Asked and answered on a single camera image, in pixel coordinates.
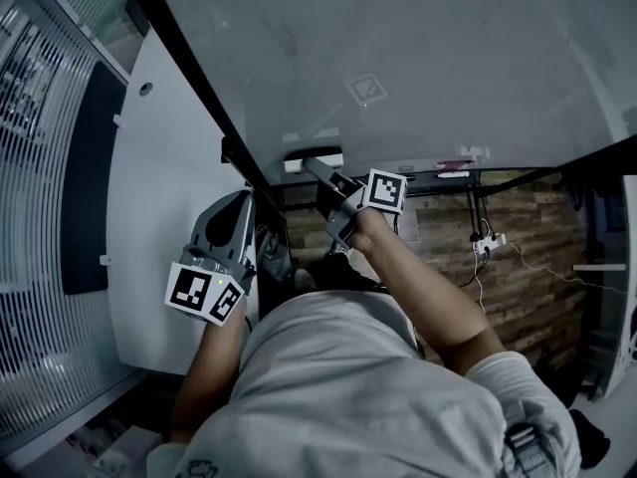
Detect striped glass partition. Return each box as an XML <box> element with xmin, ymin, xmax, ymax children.
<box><xmin>0</xmin><ymin>0</ymin><xmax>151</xmax><ymax>470</ymax></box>

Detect white cabinet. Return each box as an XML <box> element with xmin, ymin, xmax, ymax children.
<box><xmin>600</xmin><ymin>173</ymin><xmax>637</xmax><ymax>398</ymax></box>

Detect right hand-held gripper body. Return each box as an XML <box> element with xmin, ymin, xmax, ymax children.
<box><xmin>315</xmin><ymin>168</ymin><xmax>409</xmax><ymax>249</ymax></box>

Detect thin white cable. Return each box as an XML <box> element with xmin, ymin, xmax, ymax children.
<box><xmin>472</xmin><ymin>240</ymin><xmax>637</xmax><ymax>318</ymax></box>

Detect white power strip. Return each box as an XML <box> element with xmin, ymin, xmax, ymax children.
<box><xmin>471</xmin><ymin>233</ymin><xmax>509</xmax><ymax>255</ymax></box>

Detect person's left forearm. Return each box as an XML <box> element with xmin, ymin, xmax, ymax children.
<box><xmin>162</xmin><ymin>296</ymin><xmax>251</xmax><ymax>445</ymax></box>

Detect large whiteboard with black frame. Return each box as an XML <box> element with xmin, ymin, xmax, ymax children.
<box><xmin>116</xmin><ymin>0</ymin><xmax>637</xmax><ymax>203</ymax></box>

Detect person's right forearm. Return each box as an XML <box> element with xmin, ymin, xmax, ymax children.
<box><xmin>347</xmin><ymin>208</ymin><xmax>505</xmax><ymax>368</ymax></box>

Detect person's grey shoe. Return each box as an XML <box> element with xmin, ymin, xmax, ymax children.
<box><xmin>293</xmin><ymin>268</ymin><xmax>318</xmax><ymax>294</ymax></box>

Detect black hanging cables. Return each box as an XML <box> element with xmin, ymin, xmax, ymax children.
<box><xmin>466</xmin><ymin>189</ymin><xmax>501</xmax><ymax>242</ymax></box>

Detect person's light grey shirt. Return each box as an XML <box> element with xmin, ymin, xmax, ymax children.
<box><xmin>145</xmin><ymin>289</ymin><xmax>583</xmax><ymax>478</ymax></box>

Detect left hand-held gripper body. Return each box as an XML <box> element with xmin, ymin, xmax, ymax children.
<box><xmin>164</xmin><ymin>189</ymin><xmax>258</xmax><ymax>329</ymax></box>

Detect white eraser with black top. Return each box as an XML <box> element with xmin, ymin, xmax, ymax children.
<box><xmin>282</xmin><ymin>145</ymin><xmax>345</xmax><ymax>174</ymax></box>

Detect white shelf board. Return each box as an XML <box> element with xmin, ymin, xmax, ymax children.
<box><xmin>571</xmin><ymin>262</ymin><xmax>628</xmax><ymax>273</ymax></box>

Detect white door panel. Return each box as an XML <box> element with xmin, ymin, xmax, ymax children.
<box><xmin>106</xmin><ymin>31</ymin><xmax>261</xmax><ymax>373</ymax></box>

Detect black bag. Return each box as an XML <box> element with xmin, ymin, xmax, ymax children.
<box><xmin>566</xmin><ymin>407</ymin><xmax>612</xmax><ymax>469</ymax></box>

